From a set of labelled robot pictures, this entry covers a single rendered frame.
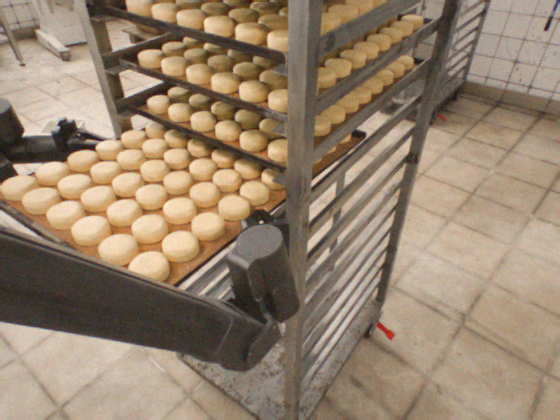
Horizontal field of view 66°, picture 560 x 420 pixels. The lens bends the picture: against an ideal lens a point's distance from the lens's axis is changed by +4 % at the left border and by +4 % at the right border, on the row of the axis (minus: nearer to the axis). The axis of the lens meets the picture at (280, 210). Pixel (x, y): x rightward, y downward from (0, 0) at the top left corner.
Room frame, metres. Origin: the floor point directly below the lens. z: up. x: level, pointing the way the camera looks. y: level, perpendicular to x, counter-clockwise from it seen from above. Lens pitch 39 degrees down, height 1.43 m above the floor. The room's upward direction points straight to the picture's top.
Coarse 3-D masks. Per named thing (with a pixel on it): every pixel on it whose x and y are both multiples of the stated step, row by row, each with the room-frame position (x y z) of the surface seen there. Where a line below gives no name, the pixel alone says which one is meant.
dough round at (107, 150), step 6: (102, 144) 0.71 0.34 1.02; (108, 144) 0.71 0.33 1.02; (114, 144) 0.71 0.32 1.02; (120, 144) 0.71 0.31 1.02; (102, 150) 0.69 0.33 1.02; (108, 150) 0.69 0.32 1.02; (114, 150) 0.69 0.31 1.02; (120, 150) 0.70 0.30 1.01; (102, 156) 0.68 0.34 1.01; (108, 156) 0.68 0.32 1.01; (114, 156) 0.68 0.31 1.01
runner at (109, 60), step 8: (152, 40) 0.89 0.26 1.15; (160, 40) 0.90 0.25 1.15; (168, 40) 0.92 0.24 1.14; (176, 40) 0.94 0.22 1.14; (120, 48) 0.83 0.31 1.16; (128, 48) 0.84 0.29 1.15; (136, 48) 0.85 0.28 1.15; (144, 48) 0.87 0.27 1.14; (152, 48) 0.88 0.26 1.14; (160, 48) 0.90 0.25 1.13; (104, 56) 0.79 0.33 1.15; (112, 56) 0.81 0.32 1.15; (120, 56) 0.82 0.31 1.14; (128, 56) 0.84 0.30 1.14; (136, 56) 0.85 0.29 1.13; (104, 64) 0.79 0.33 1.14; (112, 64) 0.80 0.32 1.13; (112, 72) 0.78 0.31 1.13
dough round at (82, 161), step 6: (72, 156) 0.66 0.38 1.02; (78, 156) 0.66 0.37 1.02; (84, 156) 0.66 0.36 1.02; (90, 156) 0.66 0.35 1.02; (96, 156) 0.66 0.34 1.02; (72, 162) 0.64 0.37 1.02; (78, 162) 0.64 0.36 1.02; (84, 162) 0.64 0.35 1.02; (90, 162) 0.65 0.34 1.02; (96, 162) 0.66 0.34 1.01; (72, 168) 0.64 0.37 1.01; (78, 168) 0.64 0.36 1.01; (84, 168) 0.64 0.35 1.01; (90, 168) 0.64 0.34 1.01
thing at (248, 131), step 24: (384, 72) 0.96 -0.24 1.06; (408, 72) 1.01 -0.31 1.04; (168, 96) 0.85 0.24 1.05; (192, 96) 0.83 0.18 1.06; (360, 96) 0.84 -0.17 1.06; (192, 120) 0.73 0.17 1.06; (216, 120) 0.74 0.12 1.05; (240, 120) 0.73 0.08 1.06; (264, 120) 0.73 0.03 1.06; (336, 120) 0.75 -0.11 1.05; (240, 144) 0.66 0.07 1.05; (264, 144) 0.65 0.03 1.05
